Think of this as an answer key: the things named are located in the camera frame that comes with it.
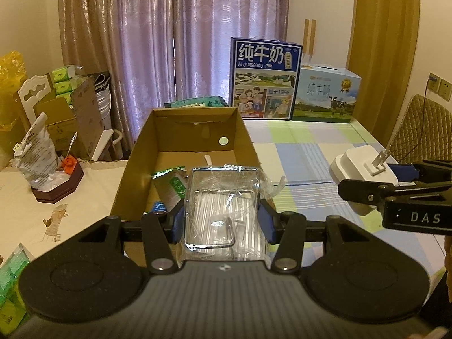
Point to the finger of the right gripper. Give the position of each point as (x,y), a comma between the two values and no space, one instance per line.
(427,171)
(374,193)

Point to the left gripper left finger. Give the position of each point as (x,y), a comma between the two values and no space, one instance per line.
(159,230)

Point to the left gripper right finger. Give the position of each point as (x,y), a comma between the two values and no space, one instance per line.
(288,231)

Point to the white power adapter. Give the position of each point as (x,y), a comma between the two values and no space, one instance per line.
(363,163)

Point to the silver green foil bag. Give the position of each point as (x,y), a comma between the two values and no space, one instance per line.
(171,185)

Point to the clear plastic packaged rack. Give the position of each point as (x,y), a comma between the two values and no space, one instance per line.
(221,214)

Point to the quilted tan chair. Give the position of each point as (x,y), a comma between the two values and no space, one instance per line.
(424,133)

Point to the brown cardboard box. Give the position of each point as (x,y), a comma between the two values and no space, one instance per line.
(195,137)

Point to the light blue milk box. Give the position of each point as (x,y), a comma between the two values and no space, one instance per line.
(326,94)

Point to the dark hexagonal tray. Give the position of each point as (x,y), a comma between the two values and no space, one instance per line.
(62,190)

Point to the yellow brown curtain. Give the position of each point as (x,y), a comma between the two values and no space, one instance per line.
(382,47)

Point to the green flat box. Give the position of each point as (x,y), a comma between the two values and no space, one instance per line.
(206,101)

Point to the small brown cardboard boxes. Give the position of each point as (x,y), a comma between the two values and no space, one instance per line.
(82,118)

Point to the dark blue milk carton box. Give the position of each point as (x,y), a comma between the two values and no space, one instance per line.
(264,77)

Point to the green tissue packs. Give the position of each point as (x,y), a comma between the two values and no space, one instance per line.
(66,80)

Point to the purple sheer curtain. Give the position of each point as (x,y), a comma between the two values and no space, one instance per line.
(158,51)

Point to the wall power socket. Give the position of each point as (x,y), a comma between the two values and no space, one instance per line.
(433,83)

